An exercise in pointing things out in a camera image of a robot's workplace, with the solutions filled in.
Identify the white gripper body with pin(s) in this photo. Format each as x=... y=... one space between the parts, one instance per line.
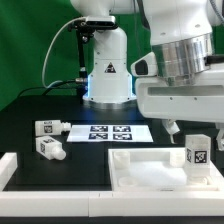
x=203 y=101

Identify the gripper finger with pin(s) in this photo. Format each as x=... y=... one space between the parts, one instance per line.
x=171 y=128
x=220 y=136

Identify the white square tabletop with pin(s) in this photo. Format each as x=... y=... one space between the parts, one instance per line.
x=159 y=169

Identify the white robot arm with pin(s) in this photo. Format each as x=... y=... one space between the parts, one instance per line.
x=180 y=79

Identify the paper sheet with tags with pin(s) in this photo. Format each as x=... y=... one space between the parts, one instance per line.
x=103 y=133

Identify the white U-shaped fence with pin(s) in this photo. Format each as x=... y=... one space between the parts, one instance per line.
x=103 y=203

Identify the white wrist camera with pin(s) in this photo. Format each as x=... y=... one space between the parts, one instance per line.
x=145 y=66

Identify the black camera stand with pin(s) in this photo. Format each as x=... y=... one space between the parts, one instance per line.
x=85 y=28

